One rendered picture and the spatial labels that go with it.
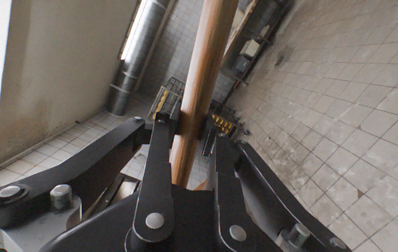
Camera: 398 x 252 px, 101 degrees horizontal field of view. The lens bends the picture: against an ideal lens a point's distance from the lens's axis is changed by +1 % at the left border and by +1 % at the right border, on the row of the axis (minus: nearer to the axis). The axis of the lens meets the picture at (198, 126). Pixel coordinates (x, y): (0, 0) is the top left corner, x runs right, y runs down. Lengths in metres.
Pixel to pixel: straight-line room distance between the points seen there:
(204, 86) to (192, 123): 0.04
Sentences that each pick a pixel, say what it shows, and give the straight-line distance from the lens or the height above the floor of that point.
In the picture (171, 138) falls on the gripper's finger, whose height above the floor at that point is 1.50.
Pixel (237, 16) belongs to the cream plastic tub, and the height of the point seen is 1.04.
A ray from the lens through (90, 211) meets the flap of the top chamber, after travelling 1.87.
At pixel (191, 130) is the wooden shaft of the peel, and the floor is 1.48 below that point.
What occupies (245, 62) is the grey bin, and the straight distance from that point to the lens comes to 4.65.
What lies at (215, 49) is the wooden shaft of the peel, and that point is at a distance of 0.17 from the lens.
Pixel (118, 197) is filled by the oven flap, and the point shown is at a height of 1.58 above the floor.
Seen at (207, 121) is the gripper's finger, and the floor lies 1.47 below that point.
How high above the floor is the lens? 1.51
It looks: 12 degrees down
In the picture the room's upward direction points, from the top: 64 degrees counter-clockwise
